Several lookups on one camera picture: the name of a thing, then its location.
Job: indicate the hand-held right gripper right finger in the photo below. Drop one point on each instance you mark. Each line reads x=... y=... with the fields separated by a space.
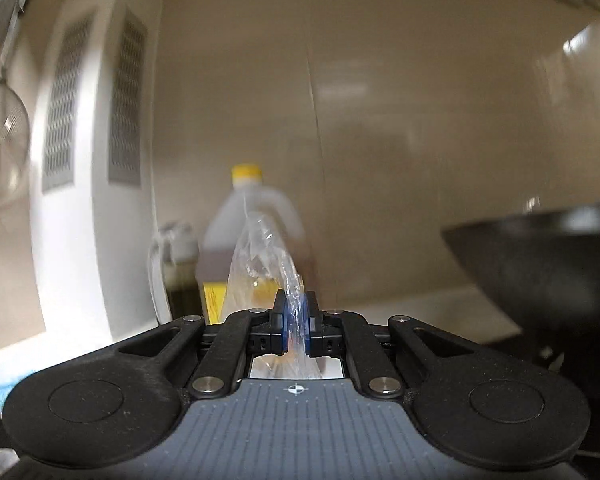
x=306 y=320

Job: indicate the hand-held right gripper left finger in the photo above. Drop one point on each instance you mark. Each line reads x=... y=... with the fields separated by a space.
x=285 y=320

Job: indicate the clear plastic bag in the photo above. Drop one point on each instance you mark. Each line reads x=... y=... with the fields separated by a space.
x=260 y=260

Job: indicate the dark sauce dispenser bottle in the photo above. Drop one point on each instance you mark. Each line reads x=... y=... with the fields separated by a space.
x=180 y=285

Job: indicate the yellow-capped cooking wine jug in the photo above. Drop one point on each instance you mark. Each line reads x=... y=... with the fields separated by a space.
x=240 y=200

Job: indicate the white pipe cover column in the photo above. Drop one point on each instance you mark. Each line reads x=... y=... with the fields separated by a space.
x=100 y=235

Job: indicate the black wok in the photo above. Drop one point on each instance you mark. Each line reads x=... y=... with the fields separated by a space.
x=530 y=270

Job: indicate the narrow grey vent grille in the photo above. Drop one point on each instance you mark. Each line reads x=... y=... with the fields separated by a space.
x=127 y=100

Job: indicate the wide grey vent grille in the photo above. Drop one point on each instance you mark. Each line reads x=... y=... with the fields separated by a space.
x=67 y=105

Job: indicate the metal mesh strainer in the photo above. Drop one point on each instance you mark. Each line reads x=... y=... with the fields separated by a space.
x=0 y=150

